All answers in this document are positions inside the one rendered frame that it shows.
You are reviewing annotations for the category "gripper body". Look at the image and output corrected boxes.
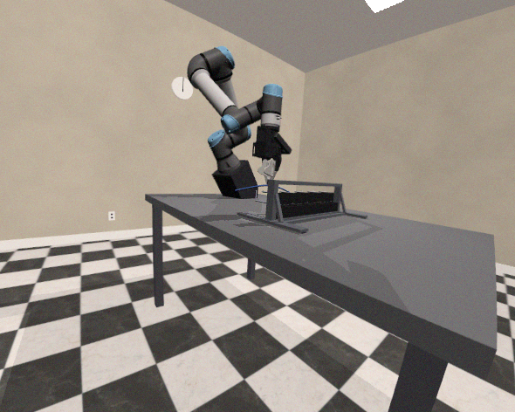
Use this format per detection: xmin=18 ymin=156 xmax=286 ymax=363
xmin=252 ymin=125 xmax=281 ymax=160

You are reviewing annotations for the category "grey metal rack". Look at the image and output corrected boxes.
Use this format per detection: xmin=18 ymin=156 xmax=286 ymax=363
xmin=237 ymin=180 xmax=367 ymax=233

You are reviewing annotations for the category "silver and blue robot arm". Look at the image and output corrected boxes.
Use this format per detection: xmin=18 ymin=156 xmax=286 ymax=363
xmin=187 ymin=46 xmax=283 ymax=174

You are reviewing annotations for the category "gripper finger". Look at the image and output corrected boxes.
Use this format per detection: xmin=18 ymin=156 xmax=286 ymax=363
xmin=264 ymin=152 xmax=282 ymax=180
xmin=258 ymin=158 xmax=270 ymax=185

